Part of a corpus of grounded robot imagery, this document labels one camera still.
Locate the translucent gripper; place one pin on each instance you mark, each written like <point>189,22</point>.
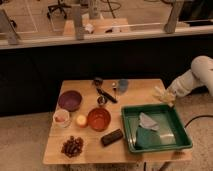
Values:
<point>170,97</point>

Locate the yellow banana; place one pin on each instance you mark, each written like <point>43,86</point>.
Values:
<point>159,94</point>

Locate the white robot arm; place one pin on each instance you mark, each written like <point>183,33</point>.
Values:
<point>200,74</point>

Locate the green plastic tray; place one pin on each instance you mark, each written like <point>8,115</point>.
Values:
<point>171,130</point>

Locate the blue cup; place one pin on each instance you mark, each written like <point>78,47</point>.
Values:
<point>123,85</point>

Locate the green sponge block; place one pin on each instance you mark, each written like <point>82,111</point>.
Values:
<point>146,138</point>

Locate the metal spoon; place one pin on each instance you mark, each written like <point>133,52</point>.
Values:
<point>114,88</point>

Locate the small metal cup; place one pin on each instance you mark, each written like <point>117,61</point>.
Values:
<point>101,101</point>

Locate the small dark round object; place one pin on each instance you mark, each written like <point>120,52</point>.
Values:
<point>97,81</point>

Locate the orange red bowl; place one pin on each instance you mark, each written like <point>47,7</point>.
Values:
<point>99,119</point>

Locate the dark brown rectangular block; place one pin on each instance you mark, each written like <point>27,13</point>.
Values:
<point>111,137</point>

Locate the wooden background table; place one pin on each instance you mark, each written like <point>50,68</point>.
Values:
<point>100,26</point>

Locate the yellow round fruit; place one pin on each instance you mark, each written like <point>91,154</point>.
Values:
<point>81,121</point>

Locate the purple bowl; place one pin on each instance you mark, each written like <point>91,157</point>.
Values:
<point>70,100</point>

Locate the white crumpled paper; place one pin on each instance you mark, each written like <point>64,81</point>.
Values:
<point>89,28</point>

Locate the white cup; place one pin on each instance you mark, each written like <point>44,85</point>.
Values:
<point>61,118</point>

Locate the bunch of brown grapes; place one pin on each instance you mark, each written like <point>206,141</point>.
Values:
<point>72,147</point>

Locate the black office chair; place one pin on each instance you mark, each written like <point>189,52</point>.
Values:
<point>61,6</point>

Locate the black handled utensil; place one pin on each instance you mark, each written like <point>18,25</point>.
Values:
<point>105,94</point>

